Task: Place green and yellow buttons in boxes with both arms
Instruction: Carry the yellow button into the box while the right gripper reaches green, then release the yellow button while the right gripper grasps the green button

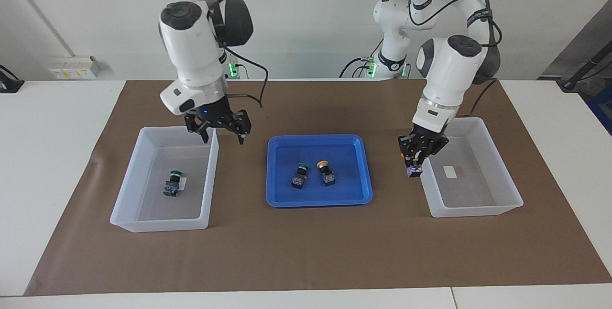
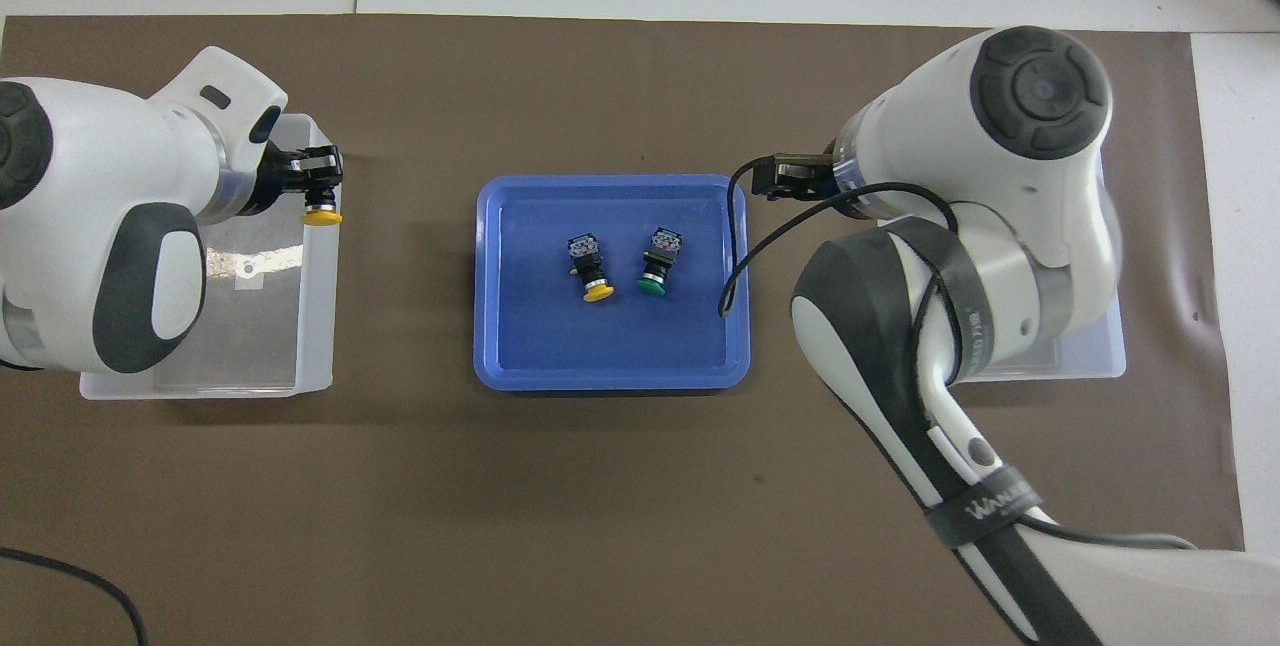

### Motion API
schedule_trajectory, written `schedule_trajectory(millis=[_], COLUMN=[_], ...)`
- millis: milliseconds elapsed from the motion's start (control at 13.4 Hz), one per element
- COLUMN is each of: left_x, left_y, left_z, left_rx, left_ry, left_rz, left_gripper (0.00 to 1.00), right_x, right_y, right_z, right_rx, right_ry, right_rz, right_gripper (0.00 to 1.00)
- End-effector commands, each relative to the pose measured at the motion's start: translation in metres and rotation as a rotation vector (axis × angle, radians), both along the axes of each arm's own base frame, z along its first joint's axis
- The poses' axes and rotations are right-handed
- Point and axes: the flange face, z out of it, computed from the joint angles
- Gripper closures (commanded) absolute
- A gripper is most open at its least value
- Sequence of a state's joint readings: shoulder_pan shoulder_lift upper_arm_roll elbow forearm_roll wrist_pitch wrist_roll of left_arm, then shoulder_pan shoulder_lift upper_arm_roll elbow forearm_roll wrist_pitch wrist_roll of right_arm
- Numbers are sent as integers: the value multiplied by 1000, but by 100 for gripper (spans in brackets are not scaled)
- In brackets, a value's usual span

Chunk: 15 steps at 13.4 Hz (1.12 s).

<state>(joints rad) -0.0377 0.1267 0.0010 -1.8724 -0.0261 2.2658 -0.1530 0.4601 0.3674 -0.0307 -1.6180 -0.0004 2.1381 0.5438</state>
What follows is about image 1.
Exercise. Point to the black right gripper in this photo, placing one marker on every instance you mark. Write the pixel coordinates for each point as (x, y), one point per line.
(213, 114)

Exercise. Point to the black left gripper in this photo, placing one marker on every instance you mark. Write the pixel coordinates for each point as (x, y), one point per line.
(430, 139)

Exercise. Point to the yellow push button switch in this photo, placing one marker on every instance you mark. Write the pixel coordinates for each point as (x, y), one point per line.
(327, 177)
(414, 171)

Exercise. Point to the green push button switch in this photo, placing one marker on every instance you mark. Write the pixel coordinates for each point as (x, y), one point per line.
(299, 180)
(171, 187)

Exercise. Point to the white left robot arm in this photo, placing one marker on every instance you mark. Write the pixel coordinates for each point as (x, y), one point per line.
(449, 74)

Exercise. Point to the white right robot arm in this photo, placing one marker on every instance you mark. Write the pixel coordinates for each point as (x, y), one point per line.
(191, 50)

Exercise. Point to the white paper label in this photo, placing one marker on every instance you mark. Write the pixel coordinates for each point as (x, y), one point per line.
(184, 184)
(450, 171)

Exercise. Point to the translucent white plastic box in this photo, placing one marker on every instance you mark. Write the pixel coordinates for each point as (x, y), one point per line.
(167, 208)
(468, 194)

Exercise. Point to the blue plastic tray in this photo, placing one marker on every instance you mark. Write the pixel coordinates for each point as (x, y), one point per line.
(315, 195)

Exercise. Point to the brown paper table mat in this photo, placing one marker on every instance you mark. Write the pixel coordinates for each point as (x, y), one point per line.
(306, 251)

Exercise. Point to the black tripod pole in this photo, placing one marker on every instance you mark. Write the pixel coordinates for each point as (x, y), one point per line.
(585, 65)

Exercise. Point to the blue storage bin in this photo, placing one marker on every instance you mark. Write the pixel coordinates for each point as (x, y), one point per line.
(605, 108)

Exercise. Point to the black desk stand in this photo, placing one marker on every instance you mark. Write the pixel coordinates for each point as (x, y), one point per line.
(9, 84)

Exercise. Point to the white wall socket box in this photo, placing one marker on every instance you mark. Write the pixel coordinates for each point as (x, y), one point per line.
(76, 67)

